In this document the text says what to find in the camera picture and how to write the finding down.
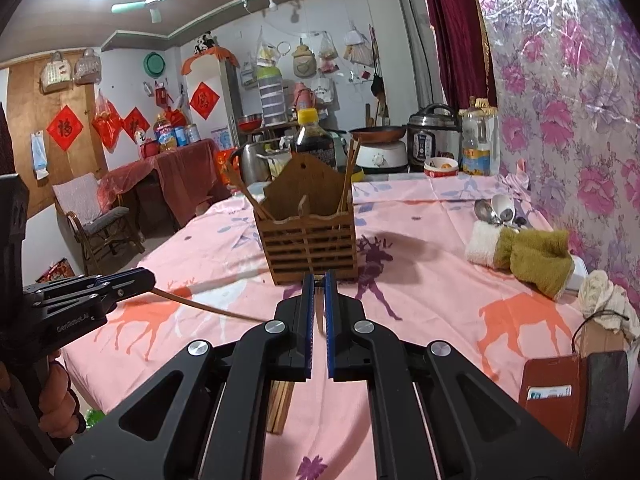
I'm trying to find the beige hanging pocket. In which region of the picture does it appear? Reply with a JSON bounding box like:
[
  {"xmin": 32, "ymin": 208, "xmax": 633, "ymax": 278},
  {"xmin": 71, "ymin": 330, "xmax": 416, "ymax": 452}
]
[{"xmin": 291, "ymin": 44, "xmax": 316, "ymax": 78}]

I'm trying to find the tiered food container green lid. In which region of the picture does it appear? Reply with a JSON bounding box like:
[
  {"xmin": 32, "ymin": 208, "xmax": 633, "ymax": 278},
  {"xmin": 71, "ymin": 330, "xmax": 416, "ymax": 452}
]
[{"xmin": 257, "ymin": 65, "xmax": 287, "ymax": 126}]

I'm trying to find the orange red plastic bag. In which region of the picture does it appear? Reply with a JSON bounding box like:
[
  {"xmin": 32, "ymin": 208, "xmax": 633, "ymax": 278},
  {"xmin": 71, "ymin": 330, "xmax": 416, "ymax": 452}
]
[{"xmin": 215, "ymin": 149, "xmax": 241, "ymax": 186}]

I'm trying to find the brown wooden door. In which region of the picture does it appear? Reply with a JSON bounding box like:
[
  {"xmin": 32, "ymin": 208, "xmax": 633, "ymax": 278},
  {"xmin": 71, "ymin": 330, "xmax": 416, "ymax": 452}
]
[{"xmin": 7, "ymin": 52, "xmax": 109, "ymax": 219}]

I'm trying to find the red diamond paper on refrigerator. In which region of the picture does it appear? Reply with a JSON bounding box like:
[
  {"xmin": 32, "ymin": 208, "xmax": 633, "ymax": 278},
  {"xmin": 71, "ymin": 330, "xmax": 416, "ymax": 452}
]
[{"xmin": 190, "ymin": 82, "xmax": 221, "ymax": 121}]

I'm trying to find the side table with red cloth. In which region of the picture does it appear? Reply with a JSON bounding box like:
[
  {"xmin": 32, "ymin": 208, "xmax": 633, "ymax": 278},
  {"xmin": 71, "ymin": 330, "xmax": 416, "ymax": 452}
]
[{"xmin": 97, "ymin": 139, "xmax": 221, "ymax": 233}]

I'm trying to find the dark soy sauce bottle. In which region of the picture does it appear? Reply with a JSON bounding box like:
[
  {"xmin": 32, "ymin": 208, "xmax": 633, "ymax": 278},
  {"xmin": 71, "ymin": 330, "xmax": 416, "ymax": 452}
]
[{"xmin": 290, "ymin": 108, "xmax": 338, "ymax": 171}]

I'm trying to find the clear plastic handbag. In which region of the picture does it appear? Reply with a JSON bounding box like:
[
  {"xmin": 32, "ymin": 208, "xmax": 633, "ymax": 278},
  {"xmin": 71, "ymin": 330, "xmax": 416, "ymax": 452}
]
[{"xmin": 74, "ymin": 49, "xmax": 102, "ymax": 85}]

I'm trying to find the cream knitted cloth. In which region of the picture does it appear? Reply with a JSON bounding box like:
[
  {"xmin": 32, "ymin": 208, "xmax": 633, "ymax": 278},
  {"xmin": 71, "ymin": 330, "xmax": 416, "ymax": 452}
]
[{"xmin": 579, "ymin": 270, "xmax": 640, "ymax": 338}]

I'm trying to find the orange cloth cover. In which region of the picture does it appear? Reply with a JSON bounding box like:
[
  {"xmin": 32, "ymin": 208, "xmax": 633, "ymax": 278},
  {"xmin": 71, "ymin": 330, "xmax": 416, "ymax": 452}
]
[{"xmin": 181, "ymin": 46, "xmax": 240, "ymax": 76}]

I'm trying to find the brown cardboard box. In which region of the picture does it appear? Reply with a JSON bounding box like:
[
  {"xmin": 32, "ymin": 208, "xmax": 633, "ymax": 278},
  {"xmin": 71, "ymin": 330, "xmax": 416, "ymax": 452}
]
[{"xmin": 575, "ymin": 320, "xmax": 631, "ymax": 357}]

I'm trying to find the white woven handbag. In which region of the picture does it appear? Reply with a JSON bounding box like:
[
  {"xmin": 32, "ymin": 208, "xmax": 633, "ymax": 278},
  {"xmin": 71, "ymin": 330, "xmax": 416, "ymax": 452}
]
[{"xmin": 40, "ymin": 51, "xmax": 73, "ymax": 93}]

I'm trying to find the olive green towel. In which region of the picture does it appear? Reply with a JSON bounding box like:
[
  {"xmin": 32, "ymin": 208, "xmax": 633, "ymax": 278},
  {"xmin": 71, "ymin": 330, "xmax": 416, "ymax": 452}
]
[{"xmin": 495, "ymin": 230, "xmax": 575, "ymax": 301}]

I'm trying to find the dark red curtain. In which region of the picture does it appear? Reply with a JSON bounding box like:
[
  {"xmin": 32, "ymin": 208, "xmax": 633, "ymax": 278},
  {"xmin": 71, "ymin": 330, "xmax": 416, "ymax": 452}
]
[{"xmin": 417, "ymin": 0, "xmax": 498, "ymax": 111}]

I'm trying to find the plastic bag with red contents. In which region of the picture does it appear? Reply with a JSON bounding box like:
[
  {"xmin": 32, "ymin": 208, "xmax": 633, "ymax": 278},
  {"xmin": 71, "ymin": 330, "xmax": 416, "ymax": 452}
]
[{"xmin": 318, "ymin": 32, "xmax": 338, "ymax": 76}]

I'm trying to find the white electric cooker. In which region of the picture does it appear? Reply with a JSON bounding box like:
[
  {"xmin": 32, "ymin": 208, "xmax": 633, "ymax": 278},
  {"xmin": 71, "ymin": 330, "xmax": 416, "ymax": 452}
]
[{"xmin": 357, "ymin": 140, "xmax": 408, "ymax": 175}]

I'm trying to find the pink deer-print tablecloth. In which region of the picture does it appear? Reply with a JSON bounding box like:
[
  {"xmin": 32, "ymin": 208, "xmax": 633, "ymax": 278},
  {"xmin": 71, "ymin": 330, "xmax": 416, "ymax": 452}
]
[{"xmin": 60, "ymin": 172, "xmax": 621, "ymax": 480}]

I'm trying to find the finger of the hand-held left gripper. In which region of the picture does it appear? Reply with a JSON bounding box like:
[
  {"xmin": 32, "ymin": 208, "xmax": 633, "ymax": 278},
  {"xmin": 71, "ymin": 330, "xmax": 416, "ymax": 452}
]
[
  {"xmin": 22, "ymin": 267, "xmax": 156, "ymax": 297},
  {"xmin": 34, "ymin": 283, "xmax": 154, "ymax": 317}
]

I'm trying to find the small red diamond paper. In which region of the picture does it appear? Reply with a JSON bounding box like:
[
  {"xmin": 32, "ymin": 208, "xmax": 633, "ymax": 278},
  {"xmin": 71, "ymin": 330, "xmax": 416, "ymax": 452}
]
[{"xmin": 122, "ymin": 107, "xmax": 151, "ymax": 143}]

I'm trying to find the floral plastic wall sheet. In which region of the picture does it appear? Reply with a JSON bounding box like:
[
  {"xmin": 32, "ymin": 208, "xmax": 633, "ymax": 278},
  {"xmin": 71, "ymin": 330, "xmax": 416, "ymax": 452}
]
[{"xmin": 467, "ymin": 0, "xmax": 640, "ymax": 311}]

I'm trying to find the brown leather wallet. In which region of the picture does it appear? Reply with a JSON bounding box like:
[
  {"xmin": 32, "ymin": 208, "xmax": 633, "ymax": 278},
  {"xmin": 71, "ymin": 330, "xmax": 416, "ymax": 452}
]
[{"xmin": 517, "ymin": 355, "xmax": 588, "ymax": 453}]

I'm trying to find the frying pan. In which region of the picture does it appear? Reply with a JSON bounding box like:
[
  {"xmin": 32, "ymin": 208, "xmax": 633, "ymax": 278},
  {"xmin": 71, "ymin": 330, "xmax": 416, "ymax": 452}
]
[{"xmin": 348, "ymin": 125, "xmax": 407, "ymax": 144}]

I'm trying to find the yellow cooking oil bottle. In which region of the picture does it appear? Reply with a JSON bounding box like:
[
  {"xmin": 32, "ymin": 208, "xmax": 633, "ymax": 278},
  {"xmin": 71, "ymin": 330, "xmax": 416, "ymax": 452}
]
[{"xmin": 154, "ymin": 114, "xmax": 177, "ymax": 151}]

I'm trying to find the red patterned gift box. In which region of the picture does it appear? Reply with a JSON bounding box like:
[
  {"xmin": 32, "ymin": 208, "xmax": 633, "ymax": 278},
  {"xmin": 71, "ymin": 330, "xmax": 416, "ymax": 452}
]
[{"xmin": 35, "ymin": 258, "xmax": 83, "ymax": 286}]

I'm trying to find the white fluffy towel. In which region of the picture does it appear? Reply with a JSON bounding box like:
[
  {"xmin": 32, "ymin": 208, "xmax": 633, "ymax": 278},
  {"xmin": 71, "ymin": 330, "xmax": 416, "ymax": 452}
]
[{"xmin": 465, "ymin": 221, "xmax": 503, "ymax": 266}]

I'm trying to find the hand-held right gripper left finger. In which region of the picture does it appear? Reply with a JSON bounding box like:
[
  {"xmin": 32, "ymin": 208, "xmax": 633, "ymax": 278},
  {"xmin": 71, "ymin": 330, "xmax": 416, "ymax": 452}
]
[{"xmin": 52, "ymin": 273, "xmax": 316, "ymax": 480}]

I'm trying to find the red white bowl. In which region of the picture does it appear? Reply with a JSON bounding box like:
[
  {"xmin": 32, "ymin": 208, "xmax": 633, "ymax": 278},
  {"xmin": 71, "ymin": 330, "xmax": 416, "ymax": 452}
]
[{"xmin": 424, "ymin": 156, "xmax": 459, "ymax": 178}]

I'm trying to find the plastic bag with yellow contents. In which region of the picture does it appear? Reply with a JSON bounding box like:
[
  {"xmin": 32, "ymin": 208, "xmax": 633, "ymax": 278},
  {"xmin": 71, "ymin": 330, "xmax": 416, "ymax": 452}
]
[{"xmin": 257, "ymin": 27, "xmax": 281, "ymax": 68}]

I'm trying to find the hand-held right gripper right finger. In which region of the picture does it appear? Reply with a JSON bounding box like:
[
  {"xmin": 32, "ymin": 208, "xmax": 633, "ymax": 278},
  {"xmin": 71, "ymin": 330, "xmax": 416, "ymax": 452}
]
[{"xmin": 324, "ymin": 270, "xmax": 587, "ymax": 480}]

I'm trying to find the black silver pressure cooker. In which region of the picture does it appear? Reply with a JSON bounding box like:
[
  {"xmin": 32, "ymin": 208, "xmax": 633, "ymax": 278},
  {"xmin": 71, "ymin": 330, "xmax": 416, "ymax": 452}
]
[{"xmin": 407, "ymin": 103, "xmax": 462, "ymax": 173}]

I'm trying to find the steel electric kettle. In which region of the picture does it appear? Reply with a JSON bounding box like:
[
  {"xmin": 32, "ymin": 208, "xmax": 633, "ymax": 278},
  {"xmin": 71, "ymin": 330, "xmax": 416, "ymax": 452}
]
[{"xmin": 235, "ymin": 142, "xmax": 273, "ymax": 186}]

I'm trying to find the wooden slatted chopstick holder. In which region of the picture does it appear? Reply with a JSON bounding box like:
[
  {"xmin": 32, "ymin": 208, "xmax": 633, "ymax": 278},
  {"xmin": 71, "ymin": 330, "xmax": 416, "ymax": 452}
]
[{"xmin": 254, "ymin": 154, "xmax": 358, "ymax": 286}]

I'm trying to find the large red diamond paper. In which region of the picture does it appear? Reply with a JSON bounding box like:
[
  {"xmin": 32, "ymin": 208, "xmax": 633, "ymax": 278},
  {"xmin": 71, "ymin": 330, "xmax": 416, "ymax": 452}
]
[{"xmin": 46, "ymin": 105, "xmax": 85, "ymax": 152}]

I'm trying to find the bunch of wooden chopsticks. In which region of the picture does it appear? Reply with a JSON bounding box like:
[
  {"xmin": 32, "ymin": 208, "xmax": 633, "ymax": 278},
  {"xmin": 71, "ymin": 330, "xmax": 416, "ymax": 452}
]
[{"xmin": 266, "ymin": 380, "xmax": 295, "ymax": 435}]

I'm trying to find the single wooden chopstick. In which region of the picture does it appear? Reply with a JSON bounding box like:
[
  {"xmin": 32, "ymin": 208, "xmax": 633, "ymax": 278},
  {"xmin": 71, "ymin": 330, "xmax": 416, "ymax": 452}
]
[
  {"xmin": 229, "ymin": 177, "xmax": 268, "ymax": 221},
  {"xmin": 334, "ymin": 147, "xmax": 355, "ymax": 228},
  {"xmin": 150, "ymin": 286, "xmax": 268, "ymax": 323},
  {"xmin": 339, "ymin": 139, "xmax": 362, "ymax": 227},
  {"xmin": 225, "ymin": 159, "xmax": 275, "ymax": 222}
]

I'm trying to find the white refrigerator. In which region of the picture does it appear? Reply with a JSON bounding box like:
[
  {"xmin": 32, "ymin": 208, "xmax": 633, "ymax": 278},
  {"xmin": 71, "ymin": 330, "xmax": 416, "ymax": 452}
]
[{"xmin": 187, "ymin": 52, "xmax": 244, "ymax": 151}]

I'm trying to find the person's left hand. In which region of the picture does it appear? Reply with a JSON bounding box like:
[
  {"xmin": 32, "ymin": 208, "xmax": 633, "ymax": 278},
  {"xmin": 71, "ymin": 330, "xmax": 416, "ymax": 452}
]
[{"xmin": 37, "ymin": 354, "xmax": 80, "ymax": 437}]

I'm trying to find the hanging beige plastic bag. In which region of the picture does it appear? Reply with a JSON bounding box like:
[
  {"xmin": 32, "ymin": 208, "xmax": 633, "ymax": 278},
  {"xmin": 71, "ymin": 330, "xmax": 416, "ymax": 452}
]
[{"xmin": 342, "ymin": 27, "xmax": 375, "ymax": 66}]

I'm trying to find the wooden armchair with cushion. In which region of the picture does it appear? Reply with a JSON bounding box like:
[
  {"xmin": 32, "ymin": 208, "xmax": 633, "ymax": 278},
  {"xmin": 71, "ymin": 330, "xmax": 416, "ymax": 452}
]
[{"xmin": 52, "ymin": 172, "xmax": 146, "ymax": 276}]

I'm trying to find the clear oil bottle yellow label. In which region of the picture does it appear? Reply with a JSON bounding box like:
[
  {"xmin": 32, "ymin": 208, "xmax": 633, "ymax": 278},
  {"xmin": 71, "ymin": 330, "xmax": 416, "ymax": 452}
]
[{"xmin": 460, "ymin": 97, "xmax": 500, "ymax": 177}]

